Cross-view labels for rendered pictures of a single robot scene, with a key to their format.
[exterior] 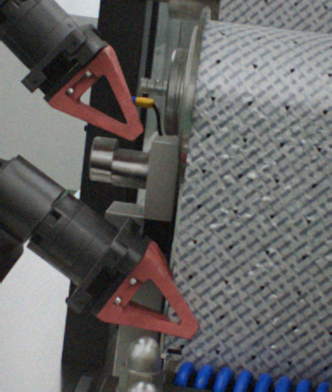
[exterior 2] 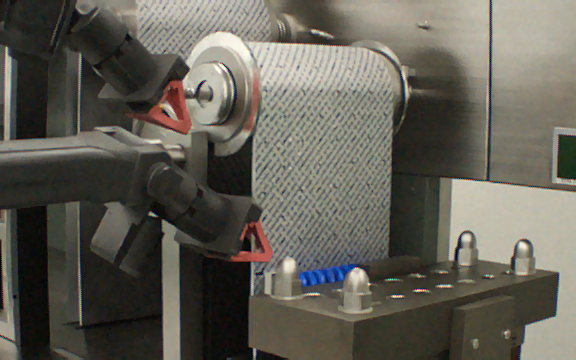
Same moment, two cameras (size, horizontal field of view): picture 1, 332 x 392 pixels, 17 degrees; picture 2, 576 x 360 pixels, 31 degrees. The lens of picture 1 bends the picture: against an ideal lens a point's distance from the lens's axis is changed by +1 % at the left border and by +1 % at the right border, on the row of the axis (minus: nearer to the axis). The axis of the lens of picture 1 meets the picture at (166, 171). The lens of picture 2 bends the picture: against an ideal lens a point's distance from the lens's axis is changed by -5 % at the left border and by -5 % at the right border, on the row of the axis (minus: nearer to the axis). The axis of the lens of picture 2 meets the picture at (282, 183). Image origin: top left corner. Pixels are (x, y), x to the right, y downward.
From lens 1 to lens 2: 0.87 m
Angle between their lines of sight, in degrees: 47
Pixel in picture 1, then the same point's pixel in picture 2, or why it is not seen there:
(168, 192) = (203, 169)
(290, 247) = (312, 184)
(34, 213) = (190, 192)
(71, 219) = (207, 192)
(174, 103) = (230, 99)
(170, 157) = (203, 143)
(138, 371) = (294, 279)
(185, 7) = not seen: hidden behind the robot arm
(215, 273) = (276, 212)
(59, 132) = not seen: outside the picture
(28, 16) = (136, 51)
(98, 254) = (228, 213)
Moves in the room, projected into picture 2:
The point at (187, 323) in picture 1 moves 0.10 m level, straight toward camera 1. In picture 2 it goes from (267, 250) to (332, 262)
